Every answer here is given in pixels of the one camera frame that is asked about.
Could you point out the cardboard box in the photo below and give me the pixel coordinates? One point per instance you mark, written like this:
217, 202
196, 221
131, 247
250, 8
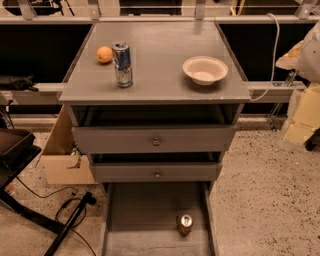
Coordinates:
62, 160

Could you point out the blue silver energy drink can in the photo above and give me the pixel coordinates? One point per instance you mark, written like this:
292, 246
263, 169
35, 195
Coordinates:
122, 63

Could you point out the grey drawer cabinet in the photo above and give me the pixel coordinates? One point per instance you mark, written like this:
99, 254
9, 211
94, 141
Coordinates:
177, 119

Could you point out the grey drawer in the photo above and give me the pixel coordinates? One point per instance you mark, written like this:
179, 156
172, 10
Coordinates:
150, 139
155, 172
140, 220

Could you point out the grey top drawer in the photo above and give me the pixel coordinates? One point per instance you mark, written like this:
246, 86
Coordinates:
150, 139

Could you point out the grey middle drawer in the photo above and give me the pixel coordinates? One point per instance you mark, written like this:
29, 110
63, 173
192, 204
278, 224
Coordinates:
155, 172

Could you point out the orange soda can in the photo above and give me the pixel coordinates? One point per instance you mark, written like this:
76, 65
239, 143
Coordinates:
184, 224

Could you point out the orange fruit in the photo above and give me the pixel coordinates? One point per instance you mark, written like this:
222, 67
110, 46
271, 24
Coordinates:
104, 54

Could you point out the grey bottom drawer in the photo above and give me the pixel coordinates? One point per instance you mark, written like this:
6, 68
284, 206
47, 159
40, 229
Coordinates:
140, 220

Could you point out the white paper bowl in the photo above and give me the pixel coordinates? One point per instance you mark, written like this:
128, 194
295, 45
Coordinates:
205, 70

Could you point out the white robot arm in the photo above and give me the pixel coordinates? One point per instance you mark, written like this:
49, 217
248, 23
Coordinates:
304, 115

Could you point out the metal rail frame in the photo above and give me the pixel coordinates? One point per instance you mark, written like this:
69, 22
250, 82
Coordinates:
59, 53

